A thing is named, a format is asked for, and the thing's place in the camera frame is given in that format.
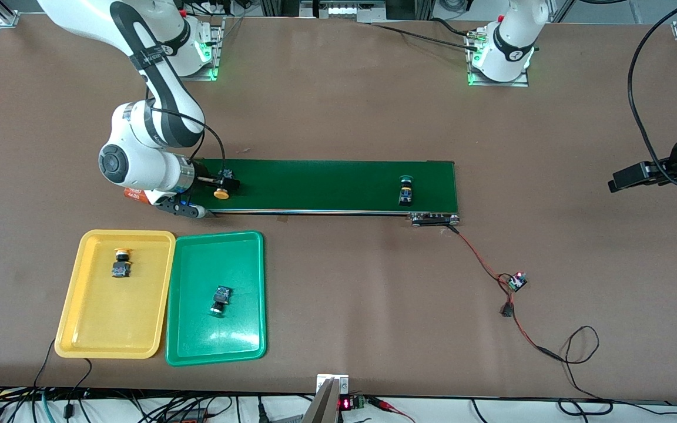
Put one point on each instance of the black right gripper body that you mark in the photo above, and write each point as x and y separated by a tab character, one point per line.
201	175

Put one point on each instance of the yellow mushroom push button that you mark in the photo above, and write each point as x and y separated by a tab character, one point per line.
121	267
221	193

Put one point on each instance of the orange cylinder with white print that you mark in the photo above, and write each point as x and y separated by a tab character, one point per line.
134	195

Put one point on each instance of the green mushroom push button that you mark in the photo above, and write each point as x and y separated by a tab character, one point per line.
220	301
406	189

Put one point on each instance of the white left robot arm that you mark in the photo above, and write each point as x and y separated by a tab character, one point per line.
515	35

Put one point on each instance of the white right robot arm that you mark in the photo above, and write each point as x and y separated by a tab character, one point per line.
138	164

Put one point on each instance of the green conveyor belt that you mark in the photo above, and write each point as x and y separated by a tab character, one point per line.
315	185

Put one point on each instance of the green plastic tray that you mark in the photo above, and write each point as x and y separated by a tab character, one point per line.
238	335

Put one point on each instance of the small green controller board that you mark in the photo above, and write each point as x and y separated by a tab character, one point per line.
516	282

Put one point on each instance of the yellow plastic tray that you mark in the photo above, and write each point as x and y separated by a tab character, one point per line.
97	317

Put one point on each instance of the silver rack with light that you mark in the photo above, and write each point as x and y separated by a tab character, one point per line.
344	10

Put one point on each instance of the red digit display module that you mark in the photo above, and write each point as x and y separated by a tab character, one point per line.
345	403

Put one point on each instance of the red clip lead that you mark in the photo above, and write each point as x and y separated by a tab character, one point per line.
388	405

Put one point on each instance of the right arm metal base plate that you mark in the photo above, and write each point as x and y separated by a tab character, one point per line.
216	47

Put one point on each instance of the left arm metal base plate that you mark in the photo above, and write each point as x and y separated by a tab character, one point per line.
515	84

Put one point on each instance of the silver bracket plate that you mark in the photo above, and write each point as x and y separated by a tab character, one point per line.
343	385

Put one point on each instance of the grey metal mount bar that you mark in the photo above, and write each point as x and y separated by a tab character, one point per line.
322	408

